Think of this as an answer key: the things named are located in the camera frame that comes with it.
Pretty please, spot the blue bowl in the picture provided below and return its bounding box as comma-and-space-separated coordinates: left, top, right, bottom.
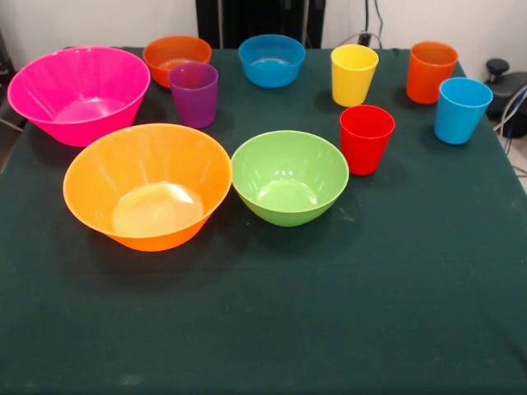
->
237, 34, 307, 89

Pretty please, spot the green bowl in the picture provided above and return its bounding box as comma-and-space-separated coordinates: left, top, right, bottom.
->
231, 130, 350, 228

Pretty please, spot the red cup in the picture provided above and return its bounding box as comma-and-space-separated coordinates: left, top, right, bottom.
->
338, 105, 396, 177

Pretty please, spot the dark green table cloth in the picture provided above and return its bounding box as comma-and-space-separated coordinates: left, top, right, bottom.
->
0, 45, 527, 395

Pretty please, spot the purple cup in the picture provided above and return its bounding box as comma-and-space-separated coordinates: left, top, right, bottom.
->
168, 62, 219, 129

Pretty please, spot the yellow cup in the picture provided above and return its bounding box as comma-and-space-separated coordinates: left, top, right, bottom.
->
330, 44, 380, 108

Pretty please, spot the large orange bowl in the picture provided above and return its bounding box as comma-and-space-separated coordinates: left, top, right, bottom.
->
62, 123, 234, 253

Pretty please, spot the small dark orange bowl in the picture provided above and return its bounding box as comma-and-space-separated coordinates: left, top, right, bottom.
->
142, 35, 213, 90

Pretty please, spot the orange cup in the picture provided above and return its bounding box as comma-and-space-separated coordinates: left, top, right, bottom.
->
406, 40, 459, 105

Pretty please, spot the blue cup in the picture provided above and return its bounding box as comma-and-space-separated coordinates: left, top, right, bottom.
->
433, 77, 494, 146

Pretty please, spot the large pink bowl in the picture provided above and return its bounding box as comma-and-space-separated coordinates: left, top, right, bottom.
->
7, 45, 152, 148

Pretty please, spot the black round knob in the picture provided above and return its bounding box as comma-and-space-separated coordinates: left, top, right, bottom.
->
485, 58, 511, 85

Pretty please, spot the black round base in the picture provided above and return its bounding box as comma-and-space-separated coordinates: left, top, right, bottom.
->
487, 72, 527, 139

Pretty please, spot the black equipment box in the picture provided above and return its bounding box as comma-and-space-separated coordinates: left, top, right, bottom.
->
0, 28, 17, 83

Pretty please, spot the black hanging cable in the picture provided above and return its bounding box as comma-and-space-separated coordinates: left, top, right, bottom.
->
372, 0, 386, 49

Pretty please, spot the white cable bundle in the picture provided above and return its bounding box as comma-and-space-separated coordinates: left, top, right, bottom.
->
492, 84, 527, 141

